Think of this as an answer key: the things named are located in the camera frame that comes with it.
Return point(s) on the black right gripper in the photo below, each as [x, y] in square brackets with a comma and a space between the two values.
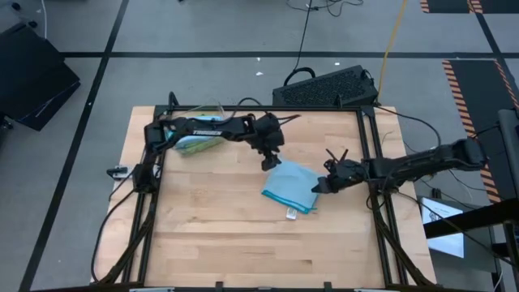
[344, 172]

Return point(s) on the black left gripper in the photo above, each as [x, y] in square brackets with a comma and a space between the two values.
[269, 136]

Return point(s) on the blue microfiber towel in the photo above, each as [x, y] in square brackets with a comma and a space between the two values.
[198, 140]
[290, 182]

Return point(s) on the green microfiber towel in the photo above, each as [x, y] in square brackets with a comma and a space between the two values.
[202, 148]

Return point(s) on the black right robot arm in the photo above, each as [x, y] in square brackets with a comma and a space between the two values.
[425, 162]

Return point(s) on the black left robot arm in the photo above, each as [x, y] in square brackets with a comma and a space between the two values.
[202, 131]

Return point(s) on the clear plastic bin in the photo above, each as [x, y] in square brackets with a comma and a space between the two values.
[219, 109]

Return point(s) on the black perforated computer case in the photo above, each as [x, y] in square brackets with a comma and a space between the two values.
[324, 87]

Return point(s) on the black power adapter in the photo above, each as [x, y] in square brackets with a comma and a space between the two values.
[436, 193]

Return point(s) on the white printed paper sheet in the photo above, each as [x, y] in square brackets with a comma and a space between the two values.
[444, 243]

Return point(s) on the black metal stand beam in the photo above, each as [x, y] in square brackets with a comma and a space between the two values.
[470, 219]

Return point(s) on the black mat with orange stripes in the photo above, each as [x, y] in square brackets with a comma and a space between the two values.
[446, 5]
[474, 101]

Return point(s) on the large black equipment case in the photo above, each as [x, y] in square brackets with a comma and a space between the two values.
[32, 77]

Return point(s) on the black metal table frame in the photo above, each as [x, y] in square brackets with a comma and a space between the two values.
[316, 108]

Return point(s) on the black frame clamp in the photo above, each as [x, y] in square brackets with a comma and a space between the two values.
[327, 285]

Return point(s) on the silver left base bracket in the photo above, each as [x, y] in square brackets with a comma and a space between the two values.
[119, 171]

